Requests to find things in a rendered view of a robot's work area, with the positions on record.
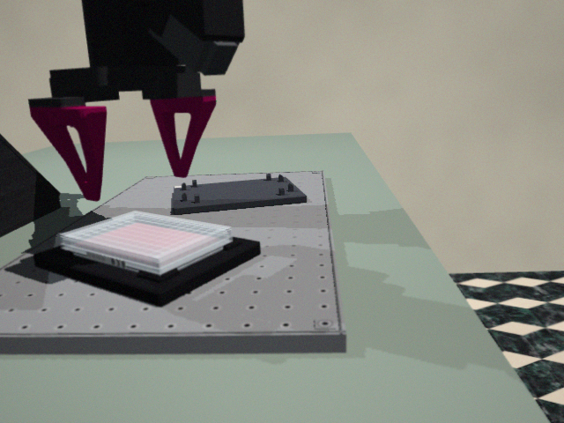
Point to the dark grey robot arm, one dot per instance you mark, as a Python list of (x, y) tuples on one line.
[(202, 34)]

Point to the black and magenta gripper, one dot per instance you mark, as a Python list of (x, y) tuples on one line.
[(170, 89)]

